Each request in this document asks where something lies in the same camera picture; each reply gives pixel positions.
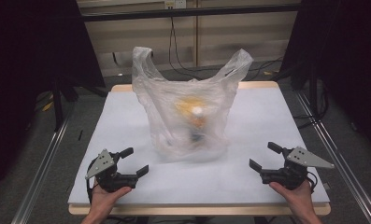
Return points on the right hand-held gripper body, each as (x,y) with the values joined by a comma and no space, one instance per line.
(293,174)

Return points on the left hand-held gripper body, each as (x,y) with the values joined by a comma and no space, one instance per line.
(107,174)

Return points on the translucent white plastic bag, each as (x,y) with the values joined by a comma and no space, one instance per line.
(161,93)

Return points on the person's right hand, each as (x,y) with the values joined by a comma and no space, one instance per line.
(298,199)

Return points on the person's left hand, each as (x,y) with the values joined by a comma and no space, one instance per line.
(103,200)

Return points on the white table cover sheet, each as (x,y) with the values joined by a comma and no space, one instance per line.
(127,124)

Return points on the dark item inside bag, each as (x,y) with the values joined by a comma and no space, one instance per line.
(195,136)

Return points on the yellow packet with white cap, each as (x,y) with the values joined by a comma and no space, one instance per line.
(186,105)

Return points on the black metal stand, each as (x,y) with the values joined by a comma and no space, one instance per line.
(58,105)

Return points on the black curtain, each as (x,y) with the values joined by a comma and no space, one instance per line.
(33,62)
(345,46)

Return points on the black horizontal bar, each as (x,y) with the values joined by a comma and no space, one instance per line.
(189,12)

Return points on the metal floor rail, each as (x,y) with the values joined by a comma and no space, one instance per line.
(39,174)
(339,158)

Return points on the white wall power outlet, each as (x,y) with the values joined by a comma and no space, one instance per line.
(175,3)

